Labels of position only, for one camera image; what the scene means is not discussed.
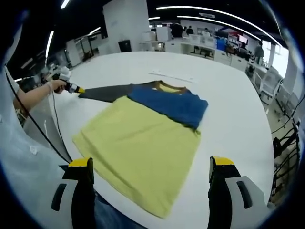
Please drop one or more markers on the white mesh office chair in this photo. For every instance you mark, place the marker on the white mesh office chair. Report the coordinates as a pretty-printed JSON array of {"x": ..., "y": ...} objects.
[{"x": 268, "y": 83}]

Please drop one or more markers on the person's left hand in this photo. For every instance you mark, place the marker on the person's left hand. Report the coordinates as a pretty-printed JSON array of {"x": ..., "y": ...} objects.
[{"x": 58, "y": 86}]

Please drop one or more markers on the curved ceiling light strip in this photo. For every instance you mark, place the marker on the curved ceiling light strip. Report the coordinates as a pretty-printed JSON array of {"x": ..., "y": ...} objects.
[
  {"x": 219, "y": 22},
  {"x": 214, "y": 13}
]

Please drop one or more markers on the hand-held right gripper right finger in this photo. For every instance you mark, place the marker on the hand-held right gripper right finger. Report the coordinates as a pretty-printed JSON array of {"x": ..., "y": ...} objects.
[{"x": 219, "y": 195}]

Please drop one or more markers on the white pillar beside black bin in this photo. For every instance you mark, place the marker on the white pillar beside black bin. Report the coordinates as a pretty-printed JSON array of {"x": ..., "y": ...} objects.
[{"x": 126, "y": 26}]

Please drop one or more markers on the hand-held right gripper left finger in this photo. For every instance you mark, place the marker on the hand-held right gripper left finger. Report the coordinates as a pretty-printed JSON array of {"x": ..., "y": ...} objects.
[{"x": 82, "y": 195}]

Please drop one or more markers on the yellow garment grey blue sleeves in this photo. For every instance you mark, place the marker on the yellow garment grey blue sleeves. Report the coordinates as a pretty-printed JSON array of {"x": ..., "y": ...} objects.
[{"x": 143, "y": 143}]

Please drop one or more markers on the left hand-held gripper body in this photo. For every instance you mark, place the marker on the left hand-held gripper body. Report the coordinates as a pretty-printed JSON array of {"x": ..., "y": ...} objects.
[{"x": 65, "y": 75}]

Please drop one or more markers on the white cabinet row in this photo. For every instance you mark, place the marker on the white cabinet row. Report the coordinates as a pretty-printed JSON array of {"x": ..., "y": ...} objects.
[{"x": 205, "y": 53}]

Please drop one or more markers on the black bin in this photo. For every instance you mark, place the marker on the black bin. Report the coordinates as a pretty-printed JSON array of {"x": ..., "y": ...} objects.
[{"x": 124, "y": 46}]

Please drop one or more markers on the person's blue jeans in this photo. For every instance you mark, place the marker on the person's blue jeans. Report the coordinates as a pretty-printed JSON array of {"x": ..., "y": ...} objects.
[{"x": 112, "y": 214}]

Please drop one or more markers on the blue crate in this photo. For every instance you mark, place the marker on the blue crate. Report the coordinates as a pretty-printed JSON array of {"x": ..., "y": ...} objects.
[{"x": 221, "y": 44}]

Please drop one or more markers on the person's white shirt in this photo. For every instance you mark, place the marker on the person's white shirt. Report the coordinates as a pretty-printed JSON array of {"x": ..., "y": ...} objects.
[{"x": 21, "y": 155}]

